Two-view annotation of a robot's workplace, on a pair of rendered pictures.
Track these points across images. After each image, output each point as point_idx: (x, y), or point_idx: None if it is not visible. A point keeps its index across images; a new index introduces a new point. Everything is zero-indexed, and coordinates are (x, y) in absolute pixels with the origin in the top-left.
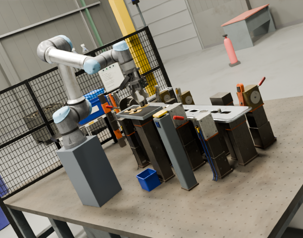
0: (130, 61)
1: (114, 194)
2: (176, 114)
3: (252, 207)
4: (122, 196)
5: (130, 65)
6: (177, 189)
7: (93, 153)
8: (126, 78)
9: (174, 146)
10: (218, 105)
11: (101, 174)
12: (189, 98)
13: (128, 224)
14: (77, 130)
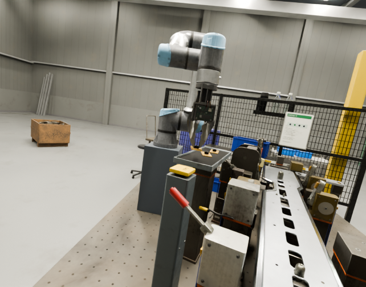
0: (207, 69)
1: (158, 213)
2: (236, 199)
3: None
4: (154, 220)
5: (202, 74)
6: None
7: (163, 164)
8: (196, 95)
9: (166, 231)
10: (329, 258)
11: (157, 186)
12: (329, 208)
13: (86, 246)
14: (167, 134)
